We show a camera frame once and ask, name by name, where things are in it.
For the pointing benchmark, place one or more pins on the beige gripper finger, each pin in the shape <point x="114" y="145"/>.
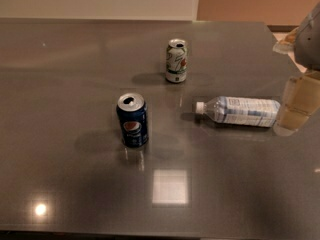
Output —
<point x="286" y="44"/>
<point x="301" y="99"/>

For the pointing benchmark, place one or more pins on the clear plastic water bottle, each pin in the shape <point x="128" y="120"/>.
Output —
<point x="240" y="111"/>

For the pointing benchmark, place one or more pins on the blue Pepsi can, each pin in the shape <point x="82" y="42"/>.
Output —
<point x="132" y="114"/>

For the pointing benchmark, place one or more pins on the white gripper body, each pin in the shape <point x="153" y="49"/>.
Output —
<point x="308" y="45"/>

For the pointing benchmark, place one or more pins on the white green 7up can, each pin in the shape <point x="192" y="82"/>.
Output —
<point x="176" y="61"/>

